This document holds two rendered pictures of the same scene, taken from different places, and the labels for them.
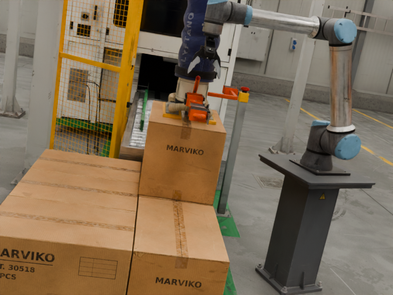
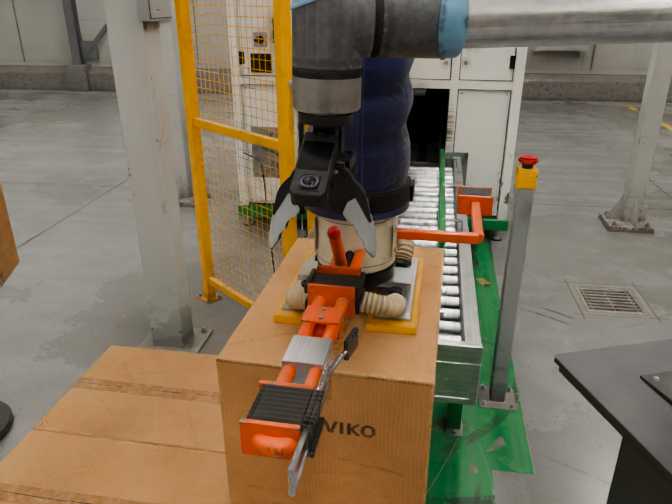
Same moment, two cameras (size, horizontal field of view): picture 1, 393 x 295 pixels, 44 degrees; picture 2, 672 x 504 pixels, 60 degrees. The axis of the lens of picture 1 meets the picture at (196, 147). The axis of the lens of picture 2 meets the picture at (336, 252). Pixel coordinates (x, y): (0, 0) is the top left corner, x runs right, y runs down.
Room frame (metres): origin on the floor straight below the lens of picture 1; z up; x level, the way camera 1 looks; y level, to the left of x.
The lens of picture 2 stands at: (1.55, -0.21, 1.55)
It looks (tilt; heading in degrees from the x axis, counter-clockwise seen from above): 24 degrees down; 17
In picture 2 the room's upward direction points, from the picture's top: straight up
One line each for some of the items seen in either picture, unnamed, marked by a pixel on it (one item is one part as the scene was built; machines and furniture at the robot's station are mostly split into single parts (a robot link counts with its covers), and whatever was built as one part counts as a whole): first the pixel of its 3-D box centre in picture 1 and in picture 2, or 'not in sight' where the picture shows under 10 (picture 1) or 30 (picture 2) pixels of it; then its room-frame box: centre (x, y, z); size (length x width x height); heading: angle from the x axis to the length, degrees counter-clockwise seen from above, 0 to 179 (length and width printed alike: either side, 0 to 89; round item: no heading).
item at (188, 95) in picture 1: (194, 100); (335, 290); (2.44, 0.05, 1.07); 0.10 x 0.08 x 0.06; 96
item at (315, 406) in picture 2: (208, 113); (329, 396); (2.15, -0.03, 1.07); 0.31 x 0.03 x 0.05; 6
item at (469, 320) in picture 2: not in sight; (460, 234); (4.25, -0.04, 0.50); 2.31 x 0.05 x 0.19; 7
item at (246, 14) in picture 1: (237, 13); (416, 20); (2.36, -0.08, 1.52); 0.12 x 0.12 x 0.09; 22
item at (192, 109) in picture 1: (197, 113); (279, 418); (2.09, 0.02, 1.07); 0.08 x 0.07 x 0.05; 6
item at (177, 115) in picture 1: (172, 107); (314, 277); (2.68, 0.17, 0.97); 0.34 x 0.10 x 0.05; 6
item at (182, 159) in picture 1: (181, 148); (349, 368); (2.68, 0.09, 0.75); 0.60 x 0.40 x 0.40; 5
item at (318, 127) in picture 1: (323, 135); not in sight; (2.77, -0.71, 0.95); 0.17 x 0.15 x 0.18; 22
